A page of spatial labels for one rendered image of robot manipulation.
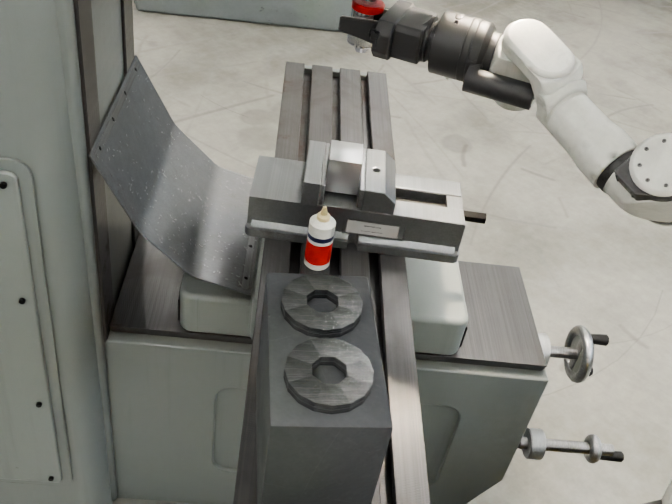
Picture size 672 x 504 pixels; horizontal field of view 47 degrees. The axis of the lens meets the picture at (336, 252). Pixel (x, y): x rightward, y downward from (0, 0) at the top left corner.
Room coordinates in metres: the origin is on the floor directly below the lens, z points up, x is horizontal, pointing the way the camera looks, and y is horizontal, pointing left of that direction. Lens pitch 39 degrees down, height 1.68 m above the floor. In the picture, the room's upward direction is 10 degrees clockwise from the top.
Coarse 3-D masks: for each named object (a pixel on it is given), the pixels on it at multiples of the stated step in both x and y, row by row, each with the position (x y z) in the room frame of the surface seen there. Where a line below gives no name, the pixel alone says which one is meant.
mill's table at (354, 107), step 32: (288, 64) 1.57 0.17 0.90; (288, 96) 1.43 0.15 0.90; (320, 96) 1.45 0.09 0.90; (352, 96) 1.47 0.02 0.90; (384, 96) 1.50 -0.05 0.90; (288, 128) 1.30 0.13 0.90; (320, 128) 1.32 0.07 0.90; (352, 128) 1.34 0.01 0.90; (384, 128) 1.36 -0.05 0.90; (288, 256) 0.92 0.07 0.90; (352, 256) 0.94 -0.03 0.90; (384, 256) 0.96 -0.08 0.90; (384, 288) 0.88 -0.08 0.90; (256, 320) 0.77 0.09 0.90; (384, 320) 0.81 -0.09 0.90; (256, 352) 0.71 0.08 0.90; (384, 352) 0.75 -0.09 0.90; (416, 384) 0.70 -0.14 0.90; (416, 416) 0.64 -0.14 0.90; (416, 448) 0.59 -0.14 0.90; (256, 480) 0.51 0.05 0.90; (384, 480) 0.56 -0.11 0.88; (416, 480) 0.55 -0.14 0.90
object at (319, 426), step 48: (288, 288) 0.63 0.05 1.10; (336, 288) 0.64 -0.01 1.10; (288, 336) 0.57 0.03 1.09; (336, 336) 0.58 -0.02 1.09; (288, 384) 0.49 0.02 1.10; (336, 384) 0.50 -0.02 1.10; (384, 384) 0.52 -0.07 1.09; (288, 432) 0.45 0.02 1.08; (336, 432) 0.46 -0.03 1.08; (384, 432) 0.47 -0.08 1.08; (288, 480) 0.45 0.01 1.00; (336, 480) 0.46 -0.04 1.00
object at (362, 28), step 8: (344, 16) 1.05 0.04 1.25; (344, 24) 1.04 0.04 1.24; (352, 24) 1.04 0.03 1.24; (360, 24) 1.04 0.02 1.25; (368, 24) 1.03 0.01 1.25; (376, 24) 1.03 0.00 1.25; (344, 32) 1.04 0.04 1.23; (352, 32) 1.04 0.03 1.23; (360, 32) 1.04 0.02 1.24; (368, 32) 1.03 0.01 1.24; (368, 40) 1.03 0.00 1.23
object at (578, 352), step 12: (540, 336) 1.12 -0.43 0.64; (576, 336) 1.15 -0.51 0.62; (588, 336) 1.12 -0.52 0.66; (600, 336) 1.12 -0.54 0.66; (552, 348) 1.11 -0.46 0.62; (564, 348) 1.12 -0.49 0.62; (576, 348) 1.13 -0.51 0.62; (588, 348) 1.09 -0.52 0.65; (564, 360) 1.14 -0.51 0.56; (576, 360) 1.11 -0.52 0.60; (588, 360) 1.08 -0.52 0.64; (576, 372) 1.09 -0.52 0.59; (588, 372) 1.07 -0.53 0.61
